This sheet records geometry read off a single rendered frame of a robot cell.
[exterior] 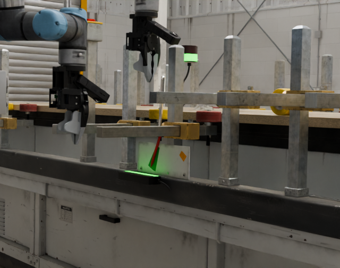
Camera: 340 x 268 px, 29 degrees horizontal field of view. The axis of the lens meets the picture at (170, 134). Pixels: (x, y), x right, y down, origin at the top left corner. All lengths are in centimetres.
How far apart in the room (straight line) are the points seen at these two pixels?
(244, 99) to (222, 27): 1005
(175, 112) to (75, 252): 123
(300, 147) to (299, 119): 7
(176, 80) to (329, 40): 824
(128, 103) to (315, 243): 87
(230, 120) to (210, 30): 987
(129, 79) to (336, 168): 78
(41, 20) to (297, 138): 71
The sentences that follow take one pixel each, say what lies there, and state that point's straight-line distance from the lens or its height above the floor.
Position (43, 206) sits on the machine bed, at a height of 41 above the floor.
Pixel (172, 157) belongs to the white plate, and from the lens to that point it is 207.
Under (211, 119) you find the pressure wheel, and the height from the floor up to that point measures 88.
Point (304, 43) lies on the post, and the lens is 172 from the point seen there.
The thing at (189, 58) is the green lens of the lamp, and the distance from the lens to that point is 210.
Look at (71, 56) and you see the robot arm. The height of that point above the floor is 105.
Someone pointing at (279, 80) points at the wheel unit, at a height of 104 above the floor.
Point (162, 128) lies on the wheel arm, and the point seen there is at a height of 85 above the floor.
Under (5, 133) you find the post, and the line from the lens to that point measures 315.
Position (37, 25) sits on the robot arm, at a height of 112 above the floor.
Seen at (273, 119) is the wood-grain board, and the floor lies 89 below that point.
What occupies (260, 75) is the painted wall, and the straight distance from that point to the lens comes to 1095.
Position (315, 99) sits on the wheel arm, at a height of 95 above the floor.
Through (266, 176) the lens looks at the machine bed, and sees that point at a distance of 209.
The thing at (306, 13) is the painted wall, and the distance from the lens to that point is 1052.
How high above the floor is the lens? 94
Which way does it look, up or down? 3 degrees down
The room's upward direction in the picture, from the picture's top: 1 degrees clockwise
